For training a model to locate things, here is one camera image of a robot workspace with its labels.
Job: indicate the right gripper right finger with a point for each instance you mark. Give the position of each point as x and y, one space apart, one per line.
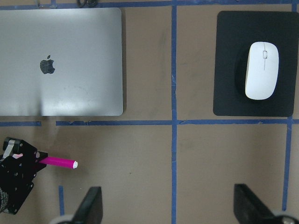
249 209

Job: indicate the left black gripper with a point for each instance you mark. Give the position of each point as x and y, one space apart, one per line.
19 164

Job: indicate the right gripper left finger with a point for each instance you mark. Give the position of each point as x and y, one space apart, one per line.
90 210

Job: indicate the pink marker pen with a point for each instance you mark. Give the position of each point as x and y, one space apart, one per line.
59 162

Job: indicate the white computer mouse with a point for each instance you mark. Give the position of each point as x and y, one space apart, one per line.
262 71

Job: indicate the black mousepad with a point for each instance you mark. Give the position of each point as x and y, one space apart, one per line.
236 31

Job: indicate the silver closed laptop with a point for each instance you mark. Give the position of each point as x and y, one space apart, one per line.
61 62

